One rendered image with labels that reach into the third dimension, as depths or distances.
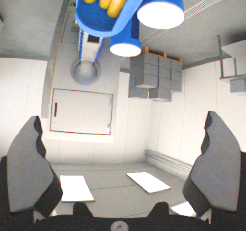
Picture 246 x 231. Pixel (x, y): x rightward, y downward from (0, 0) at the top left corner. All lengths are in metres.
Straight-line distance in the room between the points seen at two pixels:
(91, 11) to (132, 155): 5.46
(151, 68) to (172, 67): 0.68
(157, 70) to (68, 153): 3.66
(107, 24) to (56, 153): 4.76
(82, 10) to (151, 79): 3.00
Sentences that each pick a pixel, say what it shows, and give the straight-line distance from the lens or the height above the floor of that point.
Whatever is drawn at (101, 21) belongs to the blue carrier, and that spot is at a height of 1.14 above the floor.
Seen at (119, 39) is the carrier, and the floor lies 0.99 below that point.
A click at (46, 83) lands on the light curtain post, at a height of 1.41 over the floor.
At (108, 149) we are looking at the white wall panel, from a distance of 5.51.
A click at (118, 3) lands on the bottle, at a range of 0.73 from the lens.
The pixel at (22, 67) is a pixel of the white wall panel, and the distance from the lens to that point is 5.39.
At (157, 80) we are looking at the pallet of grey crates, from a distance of 3.83.
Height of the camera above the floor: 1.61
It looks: 3 degrees down
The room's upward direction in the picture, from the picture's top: 176 degrees counter-clockwise
